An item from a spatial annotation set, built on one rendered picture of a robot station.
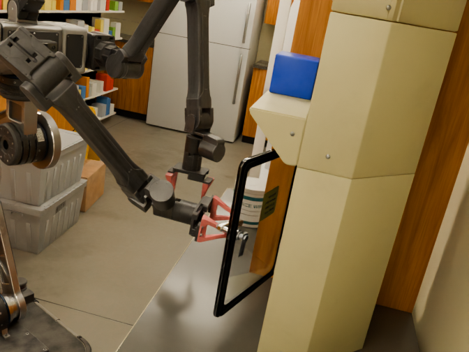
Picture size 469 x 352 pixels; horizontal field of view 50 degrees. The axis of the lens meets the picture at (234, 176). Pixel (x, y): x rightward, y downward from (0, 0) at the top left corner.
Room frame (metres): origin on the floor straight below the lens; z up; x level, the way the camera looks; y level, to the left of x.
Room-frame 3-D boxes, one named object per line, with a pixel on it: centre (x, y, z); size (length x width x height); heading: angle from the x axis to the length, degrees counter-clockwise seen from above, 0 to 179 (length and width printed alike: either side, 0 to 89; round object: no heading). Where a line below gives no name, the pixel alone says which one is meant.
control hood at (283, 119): (1.13, -0.09, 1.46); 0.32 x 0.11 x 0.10; 171
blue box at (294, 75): (1.23, -0.10, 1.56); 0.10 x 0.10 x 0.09; 81
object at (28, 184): (3.02, 1.25, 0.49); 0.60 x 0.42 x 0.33; 171
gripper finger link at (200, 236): (1.11, 0.03, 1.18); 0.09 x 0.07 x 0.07; 83
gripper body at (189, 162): (1.47, 0.14, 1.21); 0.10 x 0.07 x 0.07; 81
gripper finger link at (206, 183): (1.46, 0.10, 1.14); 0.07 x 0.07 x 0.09; 81
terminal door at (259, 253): (1.14, -0.08, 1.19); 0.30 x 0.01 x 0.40; 150
